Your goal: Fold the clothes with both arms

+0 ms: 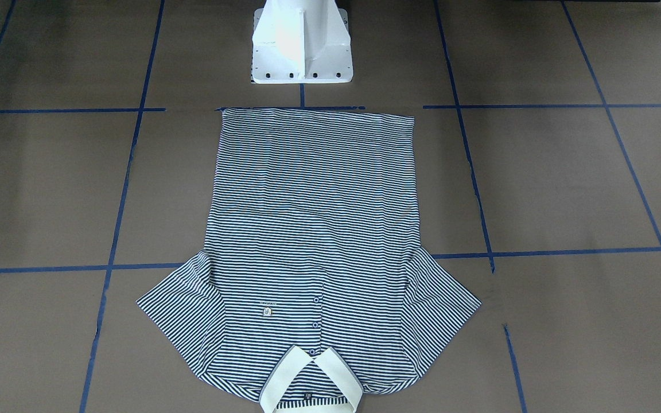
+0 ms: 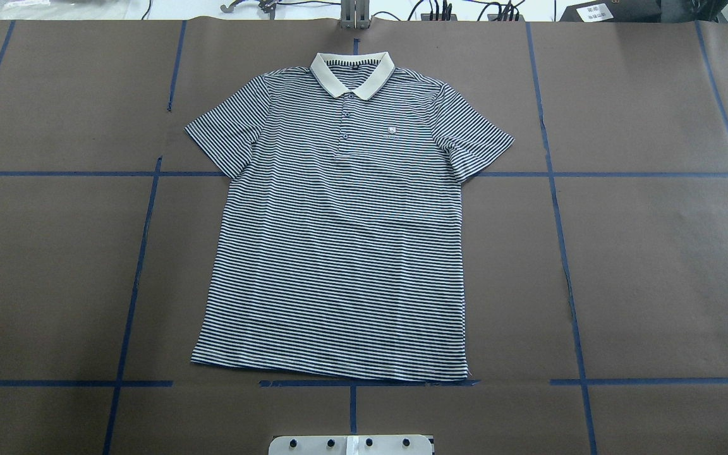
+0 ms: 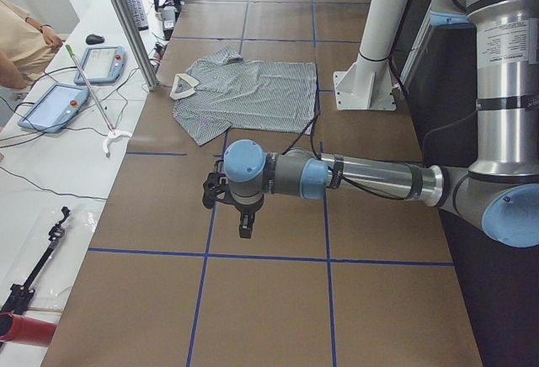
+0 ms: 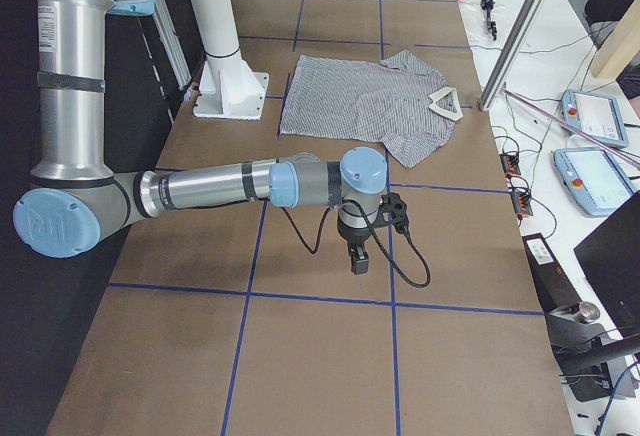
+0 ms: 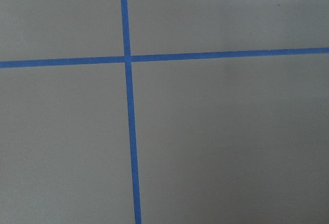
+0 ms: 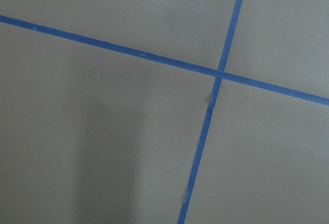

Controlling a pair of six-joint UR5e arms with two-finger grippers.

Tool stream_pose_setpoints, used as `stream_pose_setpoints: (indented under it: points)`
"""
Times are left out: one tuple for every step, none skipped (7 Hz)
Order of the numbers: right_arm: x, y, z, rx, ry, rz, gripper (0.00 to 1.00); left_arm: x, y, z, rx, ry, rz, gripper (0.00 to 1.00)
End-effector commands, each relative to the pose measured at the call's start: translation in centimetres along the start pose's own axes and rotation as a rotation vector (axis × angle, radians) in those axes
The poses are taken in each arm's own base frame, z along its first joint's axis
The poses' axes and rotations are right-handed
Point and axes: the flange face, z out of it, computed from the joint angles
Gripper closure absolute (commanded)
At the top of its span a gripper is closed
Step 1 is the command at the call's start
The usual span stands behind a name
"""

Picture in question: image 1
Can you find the navy white striped polo shirt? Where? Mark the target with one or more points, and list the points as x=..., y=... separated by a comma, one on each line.
x=312, y=288

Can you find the brown table cover mat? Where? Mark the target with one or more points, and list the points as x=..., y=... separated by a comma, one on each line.
x=538, y=153

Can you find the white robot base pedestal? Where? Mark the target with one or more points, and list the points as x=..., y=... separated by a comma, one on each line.
x=301, y=42

